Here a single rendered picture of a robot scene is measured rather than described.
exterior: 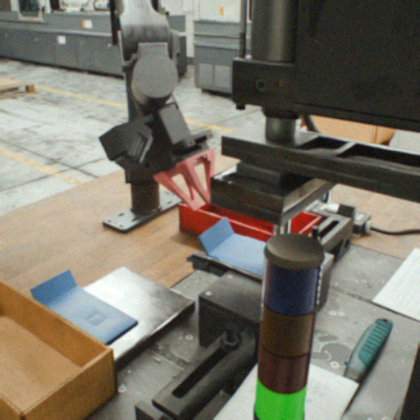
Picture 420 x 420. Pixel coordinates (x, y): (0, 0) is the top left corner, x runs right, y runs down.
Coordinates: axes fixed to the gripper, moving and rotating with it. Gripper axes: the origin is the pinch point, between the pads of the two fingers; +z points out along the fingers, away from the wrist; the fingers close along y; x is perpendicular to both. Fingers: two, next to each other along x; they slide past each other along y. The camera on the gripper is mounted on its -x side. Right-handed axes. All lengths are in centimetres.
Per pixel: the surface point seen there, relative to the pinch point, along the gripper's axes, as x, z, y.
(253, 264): -0.9, 10.9, 5.1
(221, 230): 2.1, 5.5, -0.8
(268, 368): -27.0, 9.9, 26.6
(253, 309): -9.0, 13.9, 9.4
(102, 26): 472, -271, -517
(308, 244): -24.5, 2.5, 32.2
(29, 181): 125, -49, -290
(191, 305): -6.3, 13.4, -4.9
